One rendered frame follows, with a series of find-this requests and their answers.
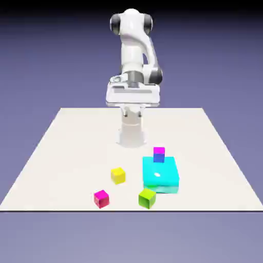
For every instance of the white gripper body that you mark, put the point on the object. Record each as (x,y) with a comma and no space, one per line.
(133,97)

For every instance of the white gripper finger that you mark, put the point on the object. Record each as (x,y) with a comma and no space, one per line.
(126,112)
(140,112)

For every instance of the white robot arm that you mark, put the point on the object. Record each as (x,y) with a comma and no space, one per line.
(131,53)

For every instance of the small purple cube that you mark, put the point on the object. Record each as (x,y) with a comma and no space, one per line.
(159,155)

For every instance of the small yellow cube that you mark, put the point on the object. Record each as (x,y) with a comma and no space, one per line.
(118,175)

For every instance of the small green cube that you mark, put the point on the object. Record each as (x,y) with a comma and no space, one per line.
(147,198)

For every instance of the small pink cube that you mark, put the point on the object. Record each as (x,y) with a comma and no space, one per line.
(101,198)

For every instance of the large cyan box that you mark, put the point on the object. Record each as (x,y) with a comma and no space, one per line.
(162,174)

